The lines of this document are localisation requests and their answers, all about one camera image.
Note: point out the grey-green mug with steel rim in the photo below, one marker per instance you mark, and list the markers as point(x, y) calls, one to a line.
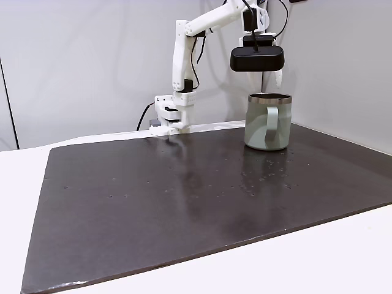
point(257, 128)

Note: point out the dark glossy table mat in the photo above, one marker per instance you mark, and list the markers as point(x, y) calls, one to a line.
point(153, 214)

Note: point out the black wall fixture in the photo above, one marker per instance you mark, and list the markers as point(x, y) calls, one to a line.
point(297, 1)

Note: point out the black oval camera box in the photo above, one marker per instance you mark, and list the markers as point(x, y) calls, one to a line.
point(257, 61)

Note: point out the thin black pole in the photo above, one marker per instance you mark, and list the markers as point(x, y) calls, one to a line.
point(9, 104)

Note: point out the grey table clamp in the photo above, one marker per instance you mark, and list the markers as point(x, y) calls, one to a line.
point(154, 123)

